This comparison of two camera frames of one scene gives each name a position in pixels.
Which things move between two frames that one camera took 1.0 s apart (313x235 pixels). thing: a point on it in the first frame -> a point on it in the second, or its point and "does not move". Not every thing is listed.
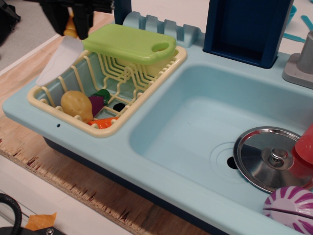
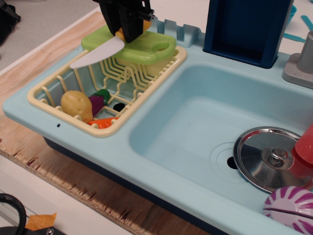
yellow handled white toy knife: x=68 y=50 -> x=106 y=50
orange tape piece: x=38 y=222 does not move
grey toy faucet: x=299 y=68 does not move
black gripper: x=57 y=12 -> x=130 y=18
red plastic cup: x=301 y=163 does not move
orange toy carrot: x=102 y=123 does not move
